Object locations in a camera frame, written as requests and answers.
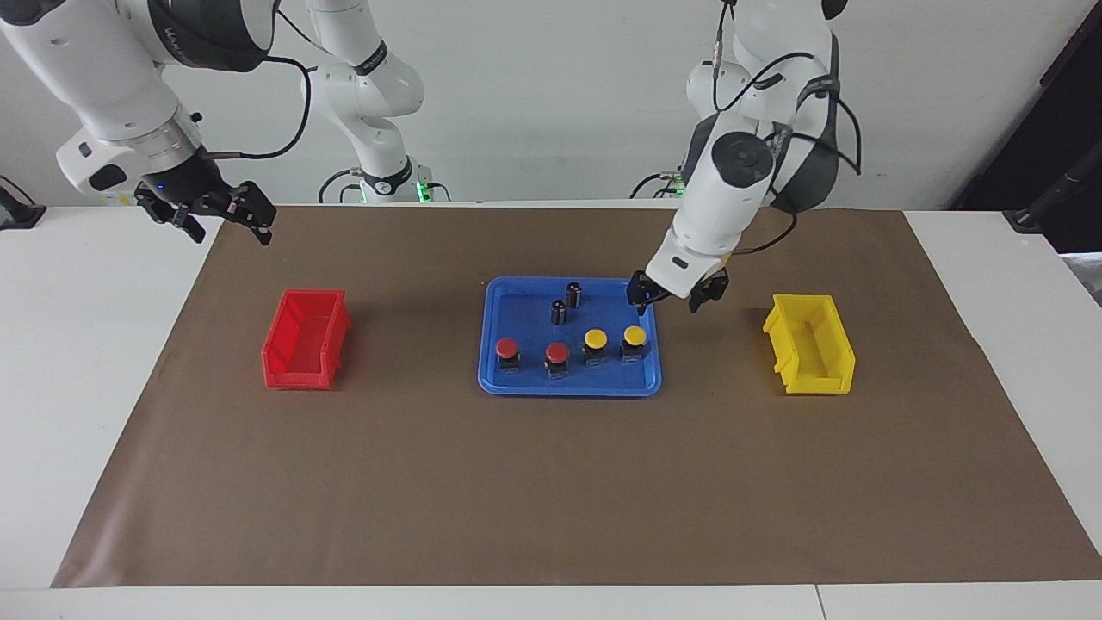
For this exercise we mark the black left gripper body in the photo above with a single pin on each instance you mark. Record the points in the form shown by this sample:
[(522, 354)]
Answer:
[(716, 282)]

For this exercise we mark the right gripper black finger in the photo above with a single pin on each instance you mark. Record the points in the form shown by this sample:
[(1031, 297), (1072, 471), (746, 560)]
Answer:
[(189, 224), (258, 211)]

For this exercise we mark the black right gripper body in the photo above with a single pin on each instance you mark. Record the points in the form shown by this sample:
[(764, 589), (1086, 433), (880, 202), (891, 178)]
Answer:
[(194, 185)]

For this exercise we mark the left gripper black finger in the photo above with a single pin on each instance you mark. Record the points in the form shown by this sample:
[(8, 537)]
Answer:
[(641, 300), (702, 303)]

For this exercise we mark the yellow push button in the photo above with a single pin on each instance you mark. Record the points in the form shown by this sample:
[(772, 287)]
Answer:
[(634, 334), (595, 337)]

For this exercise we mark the red push button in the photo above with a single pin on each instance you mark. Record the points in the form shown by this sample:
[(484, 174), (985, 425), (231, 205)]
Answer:
[(508, 347), (557, 352)]

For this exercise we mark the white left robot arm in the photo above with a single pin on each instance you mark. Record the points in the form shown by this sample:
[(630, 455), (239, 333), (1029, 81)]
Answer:
[(732, 189)]

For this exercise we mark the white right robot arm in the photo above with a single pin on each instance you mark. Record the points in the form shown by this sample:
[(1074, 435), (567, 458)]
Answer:
[(103, 77)]

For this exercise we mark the blue plastic tray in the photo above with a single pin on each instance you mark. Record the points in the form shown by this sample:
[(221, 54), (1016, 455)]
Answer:
[(525, 314)]

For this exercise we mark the black cylindrical capacitor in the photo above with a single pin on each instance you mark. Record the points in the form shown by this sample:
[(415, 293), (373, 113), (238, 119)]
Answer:
[(559, 313), (573, 295)]

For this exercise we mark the yellow plastic bin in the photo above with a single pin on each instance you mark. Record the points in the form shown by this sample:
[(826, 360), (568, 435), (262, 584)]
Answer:
[(809, 344)]

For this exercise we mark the red plastic bin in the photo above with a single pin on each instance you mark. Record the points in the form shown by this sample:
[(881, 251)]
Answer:
[(301, 344)]

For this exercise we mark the brown table mat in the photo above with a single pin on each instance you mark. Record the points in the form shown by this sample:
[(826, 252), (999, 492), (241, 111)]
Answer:
[(551, 482)]

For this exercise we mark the black stand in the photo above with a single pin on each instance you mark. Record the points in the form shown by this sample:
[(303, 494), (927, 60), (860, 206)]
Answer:
[(1033, 215)]

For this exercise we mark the dark background panel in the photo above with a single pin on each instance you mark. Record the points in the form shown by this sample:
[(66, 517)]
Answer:
[(1033, 103)]

